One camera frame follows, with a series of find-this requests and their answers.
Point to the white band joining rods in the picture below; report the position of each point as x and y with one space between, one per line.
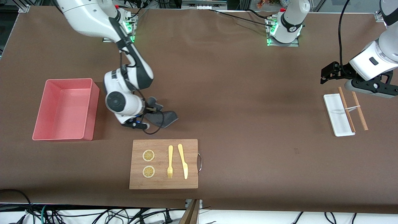
353 108

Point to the aluminium corner bracket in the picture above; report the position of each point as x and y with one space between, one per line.
377 17
24 9

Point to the lemon slice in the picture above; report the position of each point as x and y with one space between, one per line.
148 155
148 172

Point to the grey cloth with pink underside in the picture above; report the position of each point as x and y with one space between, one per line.
166 119

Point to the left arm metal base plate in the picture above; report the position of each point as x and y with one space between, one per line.
292 44

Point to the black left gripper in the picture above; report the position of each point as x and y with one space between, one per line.
341 72

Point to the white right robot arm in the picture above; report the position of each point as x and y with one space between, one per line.
87 15

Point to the yellow plastic knife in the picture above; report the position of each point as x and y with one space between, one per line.
185 171

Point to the grey metal frame rail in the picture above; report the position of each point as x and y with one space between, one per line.
203 5

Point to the pink plastic bin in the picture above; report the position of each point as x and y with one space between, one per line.
62 109

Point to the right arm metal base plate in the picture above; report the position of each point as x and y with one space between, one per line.
133 31

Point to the white rectangular tray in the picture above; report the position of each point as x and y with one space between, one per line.
337 118

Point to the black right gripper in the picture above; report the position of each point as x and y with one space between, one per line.
151 109

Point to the yellow plastic fork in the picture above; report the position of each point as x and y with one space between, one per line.
170 152

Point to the brown wooden post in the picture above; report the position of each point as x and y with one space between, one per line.
190 214

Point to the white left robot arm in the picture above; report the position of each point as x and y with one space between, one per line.
292 15

